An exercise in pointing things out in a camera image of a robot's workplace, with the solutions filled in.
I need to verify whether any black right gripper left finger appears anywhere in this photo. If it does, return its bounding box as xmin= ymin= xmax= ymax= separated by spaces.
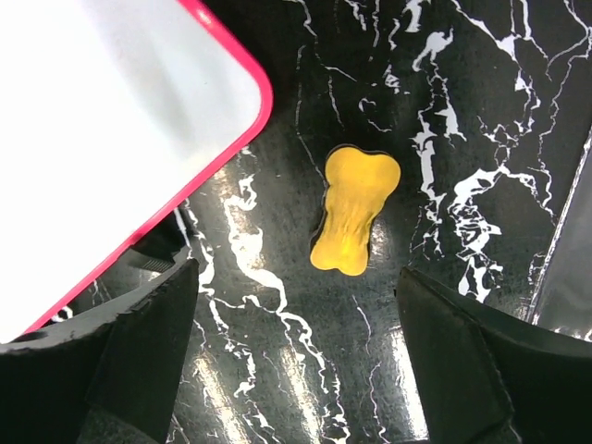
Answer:
xmin=1 ymin=260 xmax=199 ymax=443

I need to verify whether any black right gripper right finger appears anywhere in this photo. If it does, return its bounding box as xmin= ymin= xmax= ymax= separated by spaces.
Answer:
xmin=396 ymin=267 xmax=591 ymax=443

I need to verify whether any yellow whiteboard eraser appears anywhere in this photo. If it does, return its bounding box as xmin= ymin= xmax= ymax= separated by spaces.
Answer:
xmin=310 ymin=145 xmax=401 ymax=277

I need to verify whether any pink framed whiteboard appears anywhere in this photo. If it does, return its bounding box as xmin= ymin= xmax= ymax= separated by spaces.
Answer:
xmin=1 ymin=1 xmax=273 ymax=342

